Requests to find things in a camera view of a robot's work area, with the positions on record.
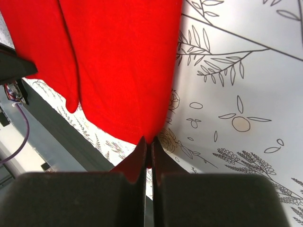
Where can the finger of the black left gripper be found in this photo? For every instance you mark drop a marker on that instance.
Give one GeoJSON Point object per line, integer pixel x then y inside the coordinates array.
{"type": "Point", "coordinates": [13, 67]}

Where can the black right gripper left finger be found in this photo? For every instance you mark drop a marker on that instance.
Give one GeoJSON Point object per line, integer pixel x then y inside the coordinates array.
{"type": "Point", "coordinates": [80, 199]}

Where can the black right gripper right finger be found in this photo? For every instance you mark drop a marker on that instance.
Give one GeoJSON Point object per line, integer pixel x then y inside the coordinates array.
{"type": "Point", "coordinates": [181, 199]}

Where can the red t shirt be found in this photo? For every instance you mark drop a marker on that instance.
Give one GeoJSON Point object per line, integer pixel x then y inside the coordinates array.
{"type": "Point", "coordinates": [114, 58]}

